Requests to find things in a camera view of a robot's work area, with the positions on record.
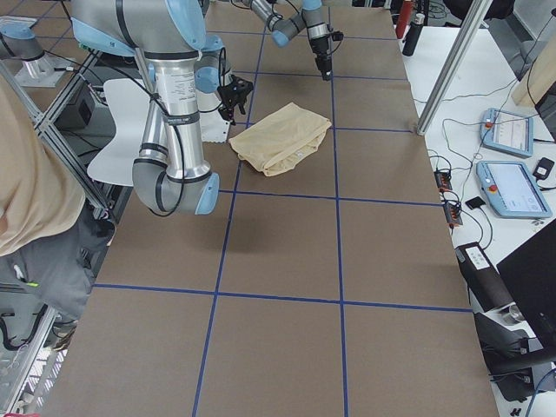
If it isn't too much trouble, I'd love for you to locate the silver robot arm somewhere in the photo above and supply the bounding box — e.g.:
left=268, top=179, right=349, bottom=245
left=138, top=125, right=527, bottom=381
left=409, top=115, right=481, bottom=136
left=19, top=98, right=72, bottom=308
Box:
left=71, top=1, right=220, bottom=216
left=241, top=0, right=333, bottom=81

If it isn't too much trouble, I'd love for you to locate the blue teach pendant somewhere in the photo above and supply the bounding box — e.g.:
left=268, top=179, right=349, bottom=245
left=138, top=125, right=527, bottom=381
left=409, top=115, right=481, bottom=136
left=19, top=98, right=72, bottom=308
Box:
left=475, top=161, right=553, bottom=219
left=480, top=108, right=533, bottom=158

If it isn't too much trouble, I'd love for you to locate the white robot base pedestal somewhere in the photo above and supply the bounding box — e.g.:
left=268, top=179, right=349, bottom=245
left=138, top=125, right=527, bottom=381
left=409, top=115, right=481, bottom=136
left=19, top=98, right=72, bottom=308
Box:
left=196, top=90, right=230, bottom=143

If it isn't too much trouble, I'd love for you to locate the upper blue teach pendant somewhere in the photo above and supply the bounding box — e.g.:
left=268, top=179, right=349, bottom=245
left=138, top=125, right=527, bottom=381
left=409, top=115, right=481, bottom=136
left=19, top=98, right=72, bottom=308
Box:
left=480, top=108, right=533, bottom=158

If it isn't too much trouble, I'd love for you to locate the red water bottle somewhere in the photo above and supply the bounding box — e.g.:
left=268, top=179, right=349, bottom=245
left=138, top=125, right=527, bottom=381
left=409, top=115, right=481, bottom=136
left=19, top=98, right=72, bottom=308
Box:
left=395, top=0, right=414, bottom=39

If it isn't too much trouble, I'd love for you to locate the seated person beige shirt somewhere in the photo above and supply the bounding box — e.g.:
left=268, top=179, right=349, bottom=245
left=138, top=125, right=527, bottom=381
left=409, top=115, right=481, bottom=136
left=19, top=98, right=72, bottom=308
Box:
left=1, top=80, right=115, bottom=321

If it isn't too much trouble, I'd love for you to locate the black water bottle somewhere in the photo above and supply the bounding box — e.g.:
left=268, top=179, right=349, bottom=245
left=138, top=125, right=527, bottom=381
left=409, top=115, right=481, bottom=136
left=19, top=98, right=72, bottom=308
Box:
left=402, top=13, right=426, bottom=56

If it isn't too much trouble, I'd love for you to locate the black labelled box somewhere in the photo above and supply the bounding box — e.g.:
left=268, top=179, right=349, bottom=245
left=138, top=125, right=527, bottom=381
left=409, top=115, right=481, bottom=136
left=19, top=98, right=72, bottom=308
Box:
left=454, top=242, right=513, bottom=311

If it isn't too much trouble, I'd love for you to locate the lower blue teach pendant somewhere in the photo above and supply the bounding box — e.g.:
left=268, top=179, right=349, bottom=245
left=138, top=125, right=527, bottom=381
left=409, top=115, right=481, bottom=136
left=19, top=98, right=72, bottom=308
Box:
left=475, top=161, right=553, bottom=219

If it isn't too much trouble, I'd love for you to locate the white plastic chair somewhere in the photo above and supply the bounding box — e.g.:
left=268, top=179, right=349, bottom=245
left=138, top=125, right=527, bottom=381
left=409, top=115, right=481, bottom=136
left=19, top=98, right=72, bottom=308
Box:
left=87, top=78, right=149, bottom=187

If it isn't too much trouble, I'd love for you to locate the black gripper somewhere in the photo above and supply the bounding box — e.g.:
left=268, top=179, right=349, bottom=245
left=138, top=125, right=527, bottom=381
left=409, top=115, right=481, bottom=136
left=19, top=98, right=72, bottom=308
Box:
left=309, top=35, right=332, bottom=82
left=217, top=76, right=253, bottom=125

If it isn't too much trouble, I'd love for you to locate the aluminium frame post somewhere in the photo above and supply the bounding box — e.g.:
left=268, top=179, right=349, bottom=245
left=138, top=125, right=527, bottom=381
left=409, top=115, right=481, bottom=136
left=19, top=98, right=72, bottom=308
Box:
left=416, top=0, right=492, bottom=136

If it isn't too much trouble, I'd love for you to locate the black monitor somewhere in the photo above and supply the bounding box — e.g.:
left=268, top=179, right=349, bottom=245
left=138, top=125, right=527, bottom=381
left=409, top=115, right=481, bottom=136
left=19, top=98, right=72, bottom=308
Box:
left=497, top=222, right=555, bottom=347

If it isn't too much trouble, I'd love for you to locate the beige long-sleeve graphic shirt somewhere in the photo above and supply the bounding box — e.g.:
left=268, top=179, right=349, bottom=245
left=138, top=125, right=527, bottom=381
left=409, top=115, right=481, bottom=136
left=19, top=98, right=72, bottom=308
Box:
left=229, top=103, right=332, bottom=177

